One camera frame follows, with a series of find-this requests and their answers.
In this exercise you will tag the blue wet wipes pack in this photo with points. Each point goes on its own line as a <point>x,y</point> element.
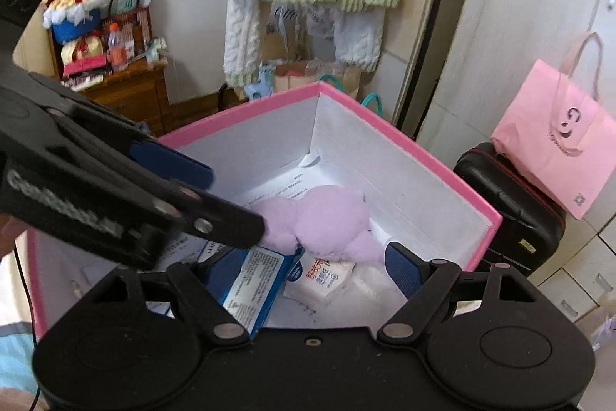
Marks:
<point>255,290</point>

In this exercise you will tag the white tissue packet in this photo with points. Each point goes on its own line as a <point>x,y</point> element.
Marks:
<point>317,282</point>

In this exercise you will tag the pink tote bag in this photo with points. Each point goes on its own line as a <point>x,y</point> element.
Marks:
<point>544,141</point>

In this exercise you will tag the purple plush toy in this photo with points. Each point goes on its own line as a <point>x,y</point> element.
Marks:
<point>327,218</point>

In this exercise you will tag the black suitcase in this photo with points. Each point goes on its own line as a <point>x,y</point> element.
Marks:
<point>510,218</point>

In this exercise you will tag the red gift box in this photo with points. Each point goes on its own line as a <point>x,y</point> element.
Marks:
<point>84,63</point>

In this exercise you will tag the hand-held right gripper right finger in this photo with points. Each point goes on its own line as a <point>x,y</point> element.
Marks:
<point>402,270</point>

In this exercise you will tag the wicker basket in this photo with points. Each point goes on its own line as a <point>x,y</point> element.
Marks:
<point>139,26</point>

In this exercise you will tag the white fleece pajama pants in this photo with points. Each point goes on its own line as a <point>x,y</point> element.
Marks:
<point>245,36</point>

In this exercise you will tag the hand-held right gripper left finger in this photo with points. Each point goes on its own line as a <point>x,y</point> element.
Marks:
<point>202,301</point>

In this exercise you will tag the blue wrapped flower bouquet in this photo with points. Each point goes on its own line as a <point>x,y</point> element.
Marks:
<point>72,26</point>

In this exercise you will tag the wooden nightstand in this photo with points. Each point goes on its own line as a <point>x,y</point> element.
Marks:
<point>134,94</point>

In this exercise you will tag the pink cardboard storage box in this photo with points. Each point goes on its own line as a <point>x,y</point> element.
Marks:
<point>409,180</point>

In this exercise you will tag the black clothes rack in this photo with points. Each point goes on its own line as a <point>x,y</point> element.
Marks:
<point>409,112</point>

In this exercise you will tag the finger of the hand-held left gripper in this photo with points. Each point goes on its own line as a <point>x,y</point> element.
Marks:
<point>173,164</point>
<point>226,223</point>

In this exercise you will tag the orange drink bottle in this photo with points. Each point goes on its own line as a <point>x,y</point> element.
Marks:
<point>118,51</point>

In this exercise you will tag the light blue cloth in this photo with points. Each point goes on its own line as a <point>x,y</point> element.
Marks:
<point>14,358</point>

